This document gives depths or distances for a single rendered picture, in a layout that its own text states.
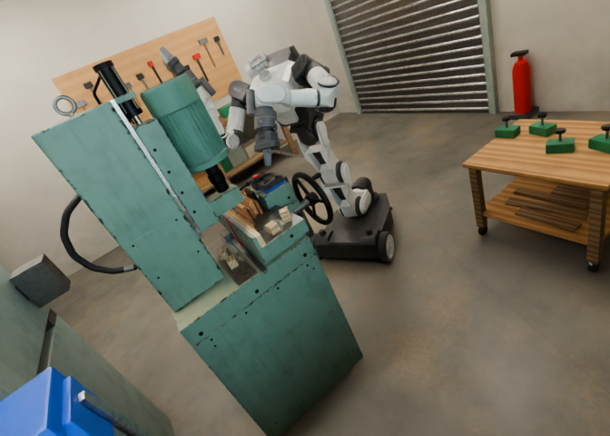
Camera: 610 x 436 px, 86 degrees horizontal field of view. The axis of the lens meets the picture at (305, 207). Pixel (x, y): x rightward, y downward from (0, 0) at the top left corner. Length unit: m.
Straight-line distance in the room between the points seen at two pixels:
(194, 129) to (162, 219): 0.32
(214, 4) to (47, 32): 1.86
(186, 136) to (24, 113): 3.51
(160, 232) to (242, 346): 0.54
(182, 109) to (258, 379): 1.08
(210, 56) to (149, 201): 3.78
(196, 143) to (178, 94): 0.16
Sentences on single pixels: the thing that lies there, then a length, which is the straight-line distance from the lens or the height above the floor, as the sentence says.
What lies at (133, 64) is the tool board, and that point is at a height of 1.79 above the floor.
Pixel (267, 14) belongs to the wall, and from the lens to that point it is 5.30.
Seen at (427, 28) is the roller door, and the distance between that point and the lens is 4.18.
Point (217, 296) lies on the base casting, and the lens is 1.28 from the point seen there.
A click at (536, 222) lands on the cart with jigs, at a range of 2.15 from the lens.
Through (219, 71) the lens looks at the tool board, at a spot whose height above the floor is 1.35.
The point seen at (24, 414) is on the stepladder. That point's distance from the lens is 0.76.
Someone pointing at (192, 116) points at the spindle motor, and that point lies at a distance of 1.20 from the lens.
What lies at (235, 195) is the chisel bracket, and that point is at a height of 1.04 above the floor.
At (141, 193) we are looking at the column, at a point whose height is 1.24.
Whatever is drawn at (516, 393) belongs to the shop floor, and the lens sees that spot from 1.72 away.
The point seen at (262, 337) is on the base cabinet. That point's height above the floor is 0.54.
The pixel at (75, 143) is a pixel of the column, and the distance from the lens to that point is 1.15.
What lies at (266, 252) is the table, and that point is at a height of 0.87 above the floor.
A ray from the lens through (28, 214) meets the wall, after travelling 4.77.
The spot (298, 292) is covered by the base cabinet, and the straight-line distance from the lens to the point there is 1.39.
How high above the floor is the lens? 1.51
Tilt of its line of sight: 28 degrees down
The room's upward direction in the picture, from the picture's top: 24 degrees counter-clockwise
